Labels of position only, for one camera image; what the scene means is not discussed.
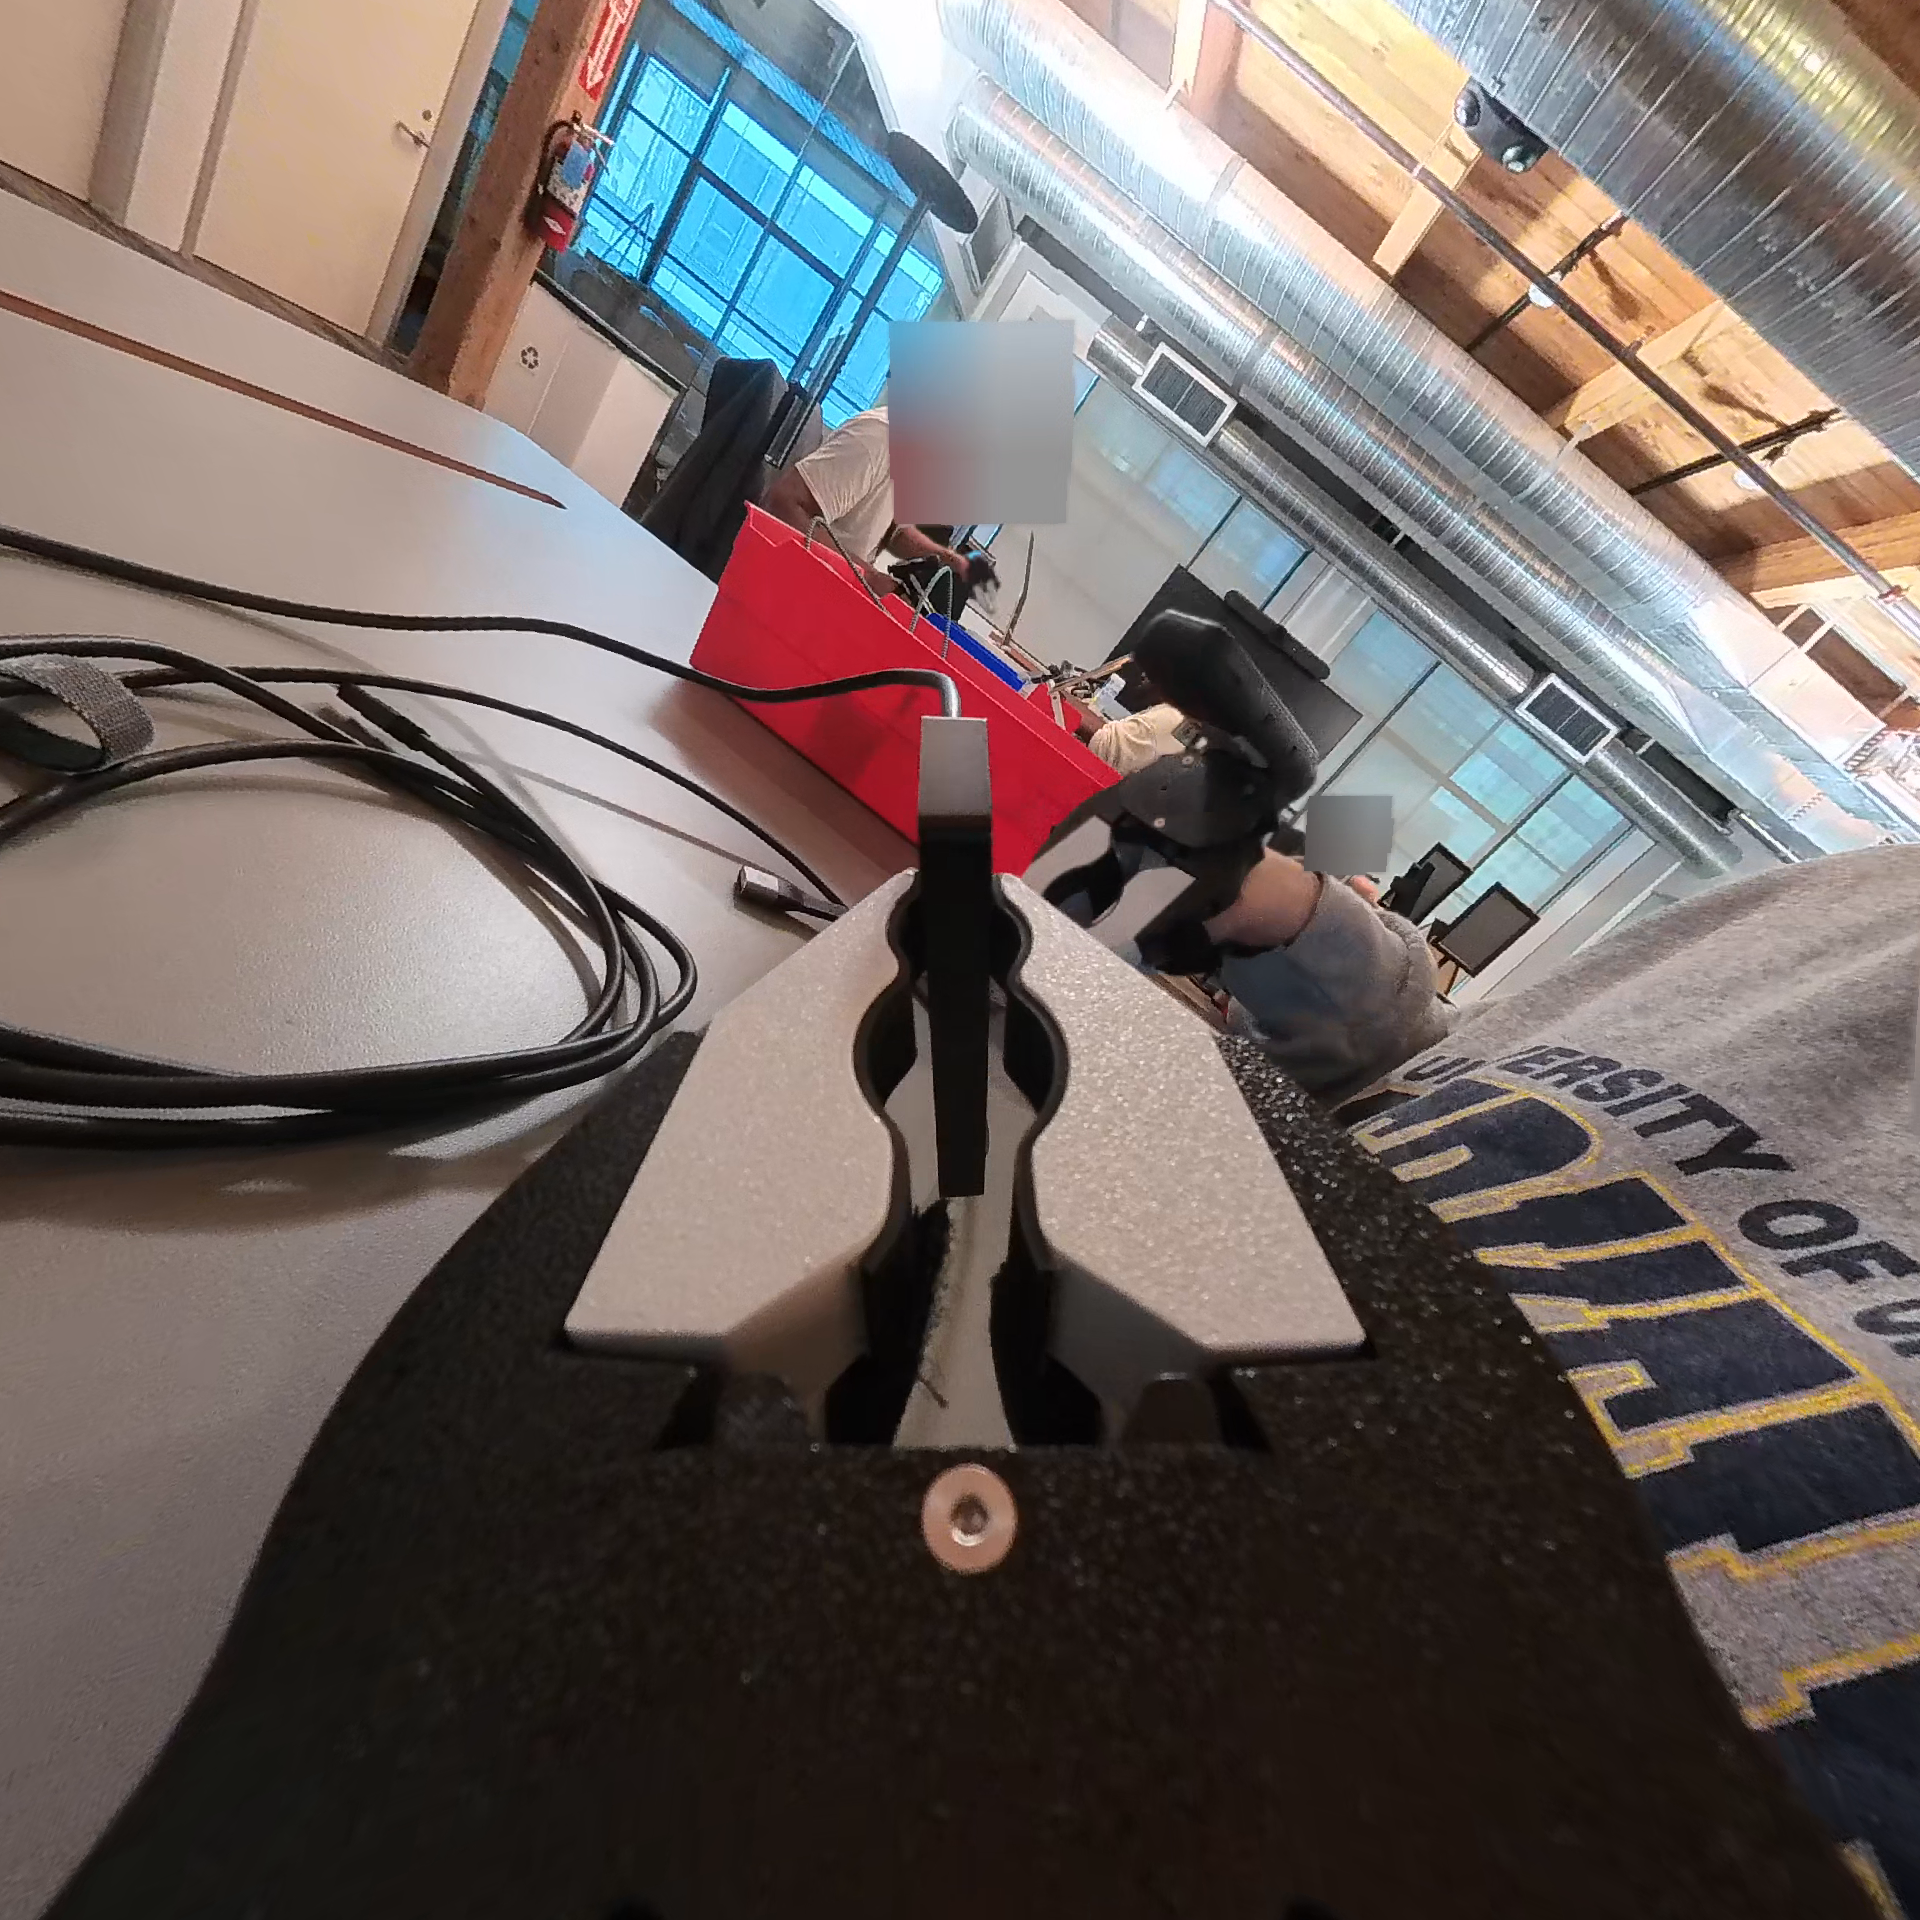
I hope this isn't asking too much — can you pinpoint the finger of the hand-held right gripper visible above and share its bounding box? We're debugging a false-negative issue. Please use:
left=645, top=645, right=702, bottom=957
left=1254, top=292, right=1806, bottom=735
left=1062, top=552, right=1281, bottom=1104
left=1077, top=872, right=1205, bottom=964
left=1018, top=814, right=1152, bottom=924

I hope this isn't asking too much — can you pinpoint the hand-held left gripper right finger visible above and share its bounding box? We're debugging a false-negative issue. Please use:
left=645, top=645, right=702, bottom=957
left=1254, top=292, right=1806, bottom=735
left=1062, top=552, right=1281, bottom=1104
left=989, top=871, right=1368, bottom=1421

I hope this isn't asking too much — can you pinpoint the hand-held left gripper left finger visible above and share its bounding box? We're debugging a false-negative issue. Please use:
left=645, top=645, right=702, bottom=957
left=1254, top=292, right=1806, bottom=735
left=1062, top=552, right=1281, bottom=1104
left=564, top=865, right=940, bottom=1401

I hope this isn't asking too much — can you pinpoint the red plastic bin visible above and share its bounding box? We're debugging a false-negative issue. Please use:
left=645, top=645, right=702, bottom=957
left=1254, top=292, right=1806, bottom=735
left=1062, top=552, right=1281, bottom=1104
left=689, top=503, right=1125, bottom=879

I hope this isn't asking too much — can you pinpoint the long black usb cable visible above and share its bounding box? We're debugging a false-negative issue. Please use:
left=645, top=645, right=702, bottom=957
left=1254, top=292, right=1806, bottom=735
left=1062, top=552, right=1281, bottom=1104
left=0, top=638, right=848, bottom=1149

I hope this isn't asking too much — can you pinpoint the black hub cable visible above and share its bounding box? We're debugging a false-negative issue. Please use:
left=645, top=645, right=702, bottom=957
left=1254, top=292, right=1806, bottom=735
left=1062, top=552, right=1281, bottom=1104
left=0, top=525, right=964, bottom=722

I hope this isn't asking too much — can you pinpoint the person's right forearm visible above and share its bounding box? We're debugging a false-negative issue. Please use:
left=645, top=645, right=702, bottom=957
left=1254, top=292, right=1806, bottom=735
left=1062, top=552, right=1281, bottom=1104
left=1222, top=878, right=1454, bottom=1088

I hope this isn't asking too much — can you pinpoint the black tv screen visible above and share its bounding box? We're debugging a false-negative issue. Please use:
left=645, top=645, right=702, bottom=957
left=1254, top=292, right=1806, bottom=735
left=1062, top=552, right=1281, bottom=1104
left=1118, top=566, right=1368, bottom=770

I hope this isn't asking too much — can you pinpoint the small blue bin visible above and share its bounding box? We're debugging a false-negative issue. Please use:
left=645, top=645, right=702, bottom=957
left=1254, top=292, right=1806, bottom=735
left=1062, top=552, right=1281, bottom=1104
left=918, top=608, right=1037, bottom=692

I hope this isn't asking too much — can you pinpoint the black monitor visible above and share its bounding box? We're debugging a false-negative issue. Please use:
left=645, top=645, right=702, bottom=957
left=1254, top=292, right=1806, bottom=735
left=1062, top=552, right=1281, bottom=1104
left=1388, top=838, right=1478, bottom=924
left=1440, top=884, right=1544, bottom=975

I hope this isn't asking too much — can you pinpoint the black jacket on chair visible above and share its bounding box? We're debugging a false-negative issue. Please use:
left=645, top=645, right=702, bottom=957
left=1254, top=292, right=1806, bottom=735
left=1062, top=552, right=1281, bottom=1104
left=645, top=356, right=818, bottom=577

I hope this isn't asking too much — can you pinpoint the black disc floor lamp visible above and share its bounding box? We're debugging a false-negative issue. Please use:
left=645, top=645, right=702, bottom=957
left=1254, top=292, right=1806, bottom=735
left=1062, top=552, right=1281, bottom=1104
left=807, top=133, right=980, bottom=441

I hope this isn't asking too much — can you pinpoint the white recycling bin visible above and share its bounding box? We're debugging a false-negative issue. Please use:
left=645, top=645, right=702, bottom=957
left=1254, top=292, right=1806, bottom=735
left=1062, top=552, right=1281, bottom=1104
left=479, top=285, right=681, bottom=504

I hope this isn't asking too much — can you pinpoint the red fire extinguisher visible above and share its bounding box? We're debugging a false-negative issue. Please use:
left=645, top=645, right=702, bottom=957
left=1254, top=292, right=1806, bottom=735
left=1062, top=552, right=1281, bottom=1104
left=534, top=117, right=616, bottom=253

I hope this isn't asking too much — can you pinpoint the white door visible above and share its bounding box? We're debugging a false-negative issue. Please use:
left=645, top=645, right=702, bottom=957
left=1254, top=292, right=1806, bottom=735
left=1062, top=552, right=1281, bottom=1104
left=0, top=0, right=183, bottom=248
left=186, top=0, right=489, bottom=345

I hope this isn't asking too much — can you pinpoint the silver ventilation duct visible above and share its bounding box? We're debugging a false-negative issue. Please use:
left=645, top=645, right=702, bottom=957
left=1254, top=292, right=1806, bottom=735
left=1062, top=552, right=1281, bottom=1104
left=937, top=0, right=1794, bottom=884
left=1394, top=0, right=1920, bottom=470

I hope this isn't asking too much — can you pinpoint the black ceiling camera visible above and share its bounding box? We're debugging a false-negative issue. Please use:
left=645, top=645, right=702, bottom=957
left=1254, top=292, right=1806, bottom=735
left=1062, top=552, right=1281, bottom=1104
left=1452, top=82, right=1550, bottom=176

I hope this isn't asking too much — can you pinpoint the grey velcro strap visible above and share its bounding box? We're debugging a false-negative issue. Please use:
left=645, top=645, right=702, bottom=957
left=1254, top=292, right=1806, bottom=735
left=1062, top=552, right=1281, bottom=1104
left=0, top=656, right=160, bottom=774

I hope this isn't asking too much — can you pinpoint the wooden post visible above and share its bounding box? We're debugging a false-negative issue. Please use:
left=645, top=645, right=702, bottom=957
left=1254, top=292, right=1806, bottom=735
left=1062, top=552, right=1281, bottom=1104
left=405, top=0, right=633, bottom=406

